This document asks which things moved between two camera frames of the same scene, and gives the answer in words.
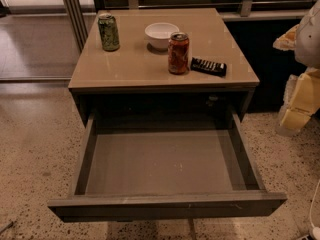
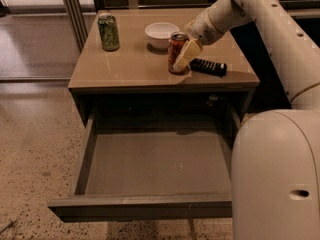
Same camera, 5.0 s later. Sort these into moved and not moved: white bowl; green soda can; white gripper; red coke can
Moved: white gripper
Not moved: white bowl; red coke can; green soda can
